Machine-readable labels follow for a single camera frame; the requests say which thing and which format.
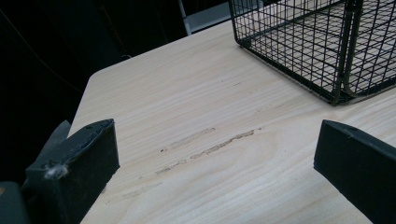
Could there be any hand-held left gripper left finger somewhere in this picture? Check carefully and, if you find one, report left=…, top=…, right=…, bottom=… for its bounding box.
left=21, top=118, right=120, bottom=224

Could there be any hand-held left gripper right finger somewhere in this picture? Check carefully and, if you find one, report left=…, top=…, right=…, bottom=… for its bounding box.
left=313, top=119, right=396, bottom=224

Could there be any black wire mesh basket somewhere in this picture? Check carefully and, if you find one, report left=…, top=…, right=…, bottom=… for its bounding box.
left=228, top=0, right=396, bottom=105

